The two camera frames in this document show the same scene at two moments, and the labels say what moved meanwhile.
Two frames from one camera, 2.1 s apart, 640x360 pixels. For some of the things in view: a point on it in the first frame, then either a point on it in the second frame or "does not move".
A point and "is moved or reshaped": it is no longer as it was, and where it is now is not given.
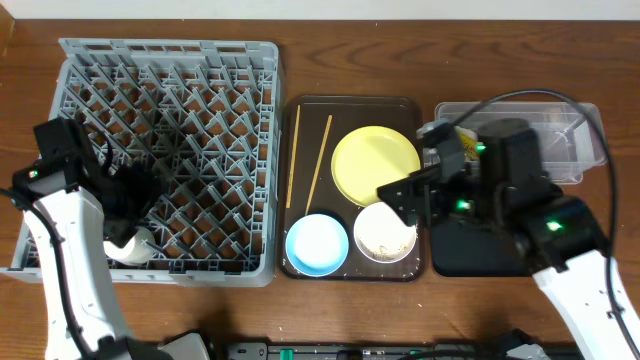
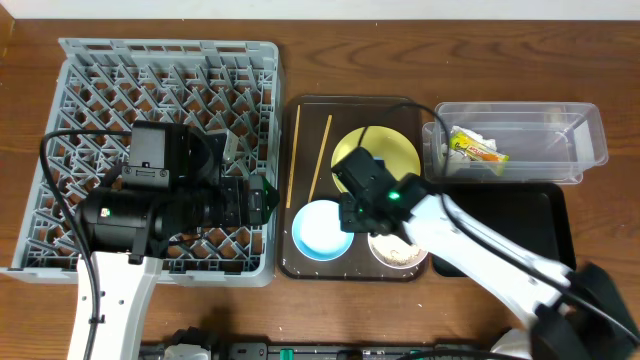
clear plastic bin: (569, 134) does not move
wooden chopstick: (294, 155) does not move
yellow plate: (371, 157) does not move
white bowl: (382, 234) is moved or reshaped
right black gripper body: (458, 199) → (351, 216)
